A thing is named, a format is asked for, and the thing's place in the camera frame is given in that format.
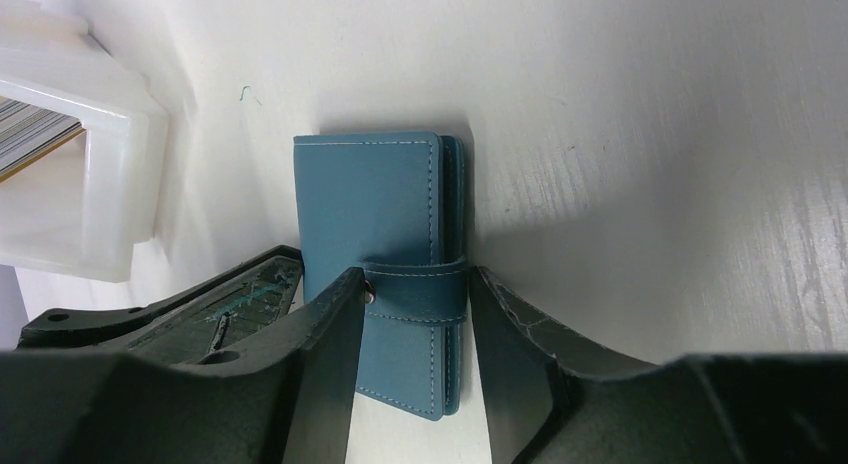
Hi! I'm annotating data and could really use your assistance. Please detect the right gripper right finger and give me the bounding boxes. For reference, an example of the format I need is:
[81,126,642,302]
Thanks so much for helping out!
[469,267,847,463]

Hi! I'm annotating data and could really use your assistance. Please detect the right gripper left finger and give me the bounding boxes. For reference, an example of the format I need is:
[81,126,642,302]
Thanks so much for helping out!
[1,268,365,463]

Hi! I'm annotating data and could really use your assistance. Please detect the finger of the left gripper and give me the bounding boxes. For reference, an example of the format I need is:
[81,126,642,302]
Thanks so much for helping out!
[17,245,304,364]

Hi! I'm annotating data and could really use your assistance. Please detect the clear plastic tray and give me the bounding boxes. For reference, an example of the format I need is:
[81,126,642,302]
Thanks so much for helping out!
[1,0,168,282]

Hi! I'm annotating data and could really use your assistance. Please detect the blue leather card holder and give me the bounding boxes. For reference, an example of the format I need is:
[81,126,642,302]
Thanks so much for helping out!
[293,132,467,421]

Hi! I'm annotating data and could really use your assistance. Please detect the stack of cards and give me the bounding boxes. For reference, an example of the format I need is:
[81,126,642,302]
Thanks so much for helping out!
[1,98,85,182]

